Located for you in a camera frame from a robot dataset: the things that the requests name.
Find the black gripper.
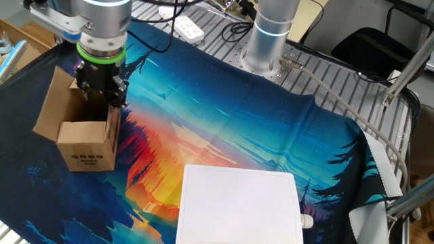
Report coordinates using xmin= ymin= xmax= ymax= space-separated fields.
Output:
xmin=75 ymin=60 xmax=129 ymax=109

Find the brown cardboard box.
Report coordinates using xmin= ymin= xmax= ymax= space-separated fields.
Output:
xmin=33 ymin=66 xmax=122 ymax=173

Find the white blue flat bar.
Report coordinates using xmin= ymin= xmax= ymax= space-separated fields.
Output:
xmin=0 ymin=39 xmax=28 ymax=83

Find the white power strip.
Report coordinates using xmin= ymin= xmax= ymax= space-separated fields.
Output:
xmin=158 ymin=5 xmax=205 ymax=44

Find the colourful forest print tablecloth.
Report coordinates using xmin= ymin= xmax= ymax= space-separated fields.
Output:
xmin=0 ymin=20 xmax=404 ymax=244

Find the white plastic drawer cabinet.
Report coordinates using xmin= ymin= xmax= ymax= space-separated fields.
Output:
xmin=175 ymin=164 xmax=315 ymax=244

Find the beige board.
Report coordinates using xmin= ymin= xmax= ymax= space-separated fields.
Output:
xmin=288 ymin=0 xmax=330 ymax=43

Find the black office chair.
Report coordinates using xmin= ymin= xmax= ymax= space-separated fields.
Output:
xmin=330 ymin=5 xmax=434 ymax=81

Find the green wrist flange ring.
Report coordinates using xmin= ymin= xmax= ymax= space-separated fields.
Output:
xmin=76 ymin=42 xmax=127 ymax=65

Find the silver bracket with blue pad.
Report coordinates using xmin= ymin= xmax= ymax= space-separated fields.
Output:
xmin=22 ymin=0 xmax=93 ymax=44

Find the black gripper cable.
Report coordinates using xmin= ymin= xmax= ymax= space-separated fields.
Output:
xmin=127 ymin=0 xmax=197 ymax=54

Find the black coiled cable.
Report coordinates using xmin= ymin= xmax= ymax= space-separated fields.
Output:
xmin=222 ymin=22 xmax=254 ymax=43

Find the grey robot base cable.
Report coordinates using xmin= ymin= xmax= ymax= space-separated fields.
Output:
xmin=279 ymin=56 xmax=410 ymax=190

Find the aluminium frame post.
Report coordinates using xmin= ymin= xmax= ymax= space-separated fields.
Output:
xmin=385 ymin=176 xmax=434 ymax=223
xmin=381 ymin=37 xmax=434 ymax=108

